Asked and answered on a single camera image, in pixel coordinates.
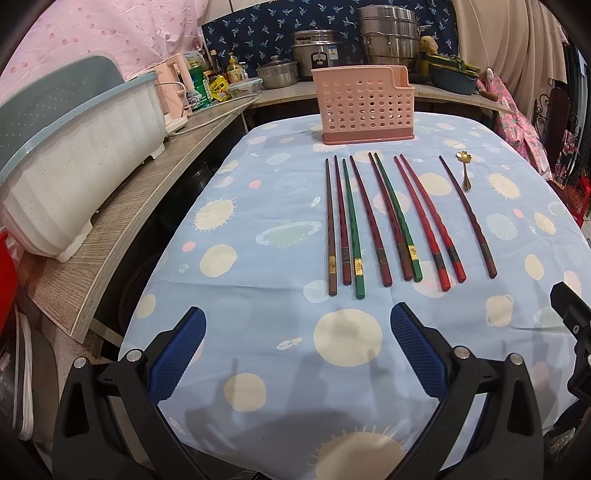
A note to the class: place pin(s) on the bright red black-band chopstick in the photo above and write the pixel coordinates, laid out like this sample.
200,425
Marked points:
448,242

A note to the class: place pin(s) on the pink perforated utensil basket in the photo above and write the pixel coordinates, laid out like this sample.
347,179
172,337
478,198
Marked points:
365,103

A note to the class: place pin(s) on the pink dotted curtain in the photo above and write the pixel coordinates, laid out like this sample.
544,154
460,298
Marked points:
135,35

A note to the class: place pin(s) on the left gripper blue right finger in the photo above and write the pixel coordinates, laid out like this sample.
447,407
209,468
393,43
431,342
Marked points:
421,346

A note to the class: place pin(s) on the clear food container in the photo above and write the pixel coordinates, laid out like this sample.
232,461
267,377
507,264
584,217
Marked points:
251,86

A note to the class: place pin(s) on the wooden counter shelf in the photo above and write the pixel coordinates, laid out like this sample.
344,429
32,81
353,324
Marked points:
69,293

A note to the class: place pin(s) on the blue planet-print tablecloth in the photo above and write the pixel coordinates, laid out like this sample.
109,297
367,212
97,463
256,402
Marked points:
297,384

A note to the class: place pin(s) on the pink floral apron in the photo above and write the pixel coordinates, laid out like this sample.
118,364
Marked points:
514,127

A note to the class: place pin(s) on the green chopstick gold band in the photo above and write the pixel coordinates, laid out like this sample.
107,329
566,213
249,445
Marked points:
358,277

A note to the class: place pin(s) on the yellow snack packet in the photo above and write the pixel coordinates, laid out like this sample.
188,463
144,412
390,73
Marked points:
218,86

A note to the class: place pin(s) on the yellow colander with greens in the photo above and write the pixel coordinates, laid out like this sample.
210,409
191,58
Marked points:
452,63

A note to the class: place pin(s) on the dark maroon wavy chopstick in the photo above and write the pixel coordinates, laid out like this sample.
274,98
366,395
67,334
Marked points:
481,239

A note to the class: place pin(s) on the silver rice cooker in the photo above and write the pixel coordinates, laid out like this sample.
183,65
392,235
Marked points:
315,49

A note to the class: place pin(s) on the white dish rack blue lid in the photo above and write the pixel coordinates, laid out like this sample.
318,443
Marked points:
68,140

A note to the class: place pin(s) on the small gold flower spoon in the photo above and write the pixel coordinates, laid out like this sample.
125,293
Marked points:
465,158

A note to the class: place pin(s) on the navy floral backsplash cloth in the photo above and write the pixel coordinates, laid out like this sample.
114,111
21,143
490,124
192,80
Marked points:
256,33

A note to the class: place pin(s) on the yellow oil bottle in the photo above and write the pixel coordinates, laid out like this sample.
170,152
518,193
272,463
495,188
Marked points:
234,70

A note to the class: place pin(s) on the green milk powder can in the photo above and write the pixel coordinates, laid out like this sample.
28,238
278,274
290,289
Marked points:
199,97

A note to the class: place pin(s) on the brown chopstick gold band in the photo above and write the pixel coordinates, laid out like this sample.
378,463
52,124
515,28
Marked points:
332,260

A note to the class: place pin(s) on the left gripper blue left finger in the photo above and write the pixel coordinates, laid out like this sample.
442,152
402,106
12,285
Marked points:
170,352

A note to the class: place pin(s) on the dark blue plastic basin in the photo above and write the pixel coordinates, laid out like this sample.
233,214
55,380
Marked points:
453,80

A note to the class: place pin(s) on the pink electric kettle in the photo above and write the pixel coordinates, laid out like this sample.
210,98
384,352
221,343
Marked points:
172,84

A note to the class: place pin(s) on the large steel steamer pot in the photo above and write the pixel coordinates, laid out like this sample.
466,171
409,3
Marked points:
389,35

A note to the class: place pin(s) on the green chopstick dark band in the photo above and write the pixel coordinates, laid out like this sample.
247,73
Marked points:
417,271

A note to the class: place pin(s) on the dark red patterned chopstick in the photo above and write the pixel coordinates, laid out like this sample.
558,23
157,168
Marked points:
379,247

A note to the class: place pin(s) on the small steel lidded pot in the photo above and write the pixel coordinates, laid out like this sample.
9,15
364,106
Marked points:
278,73

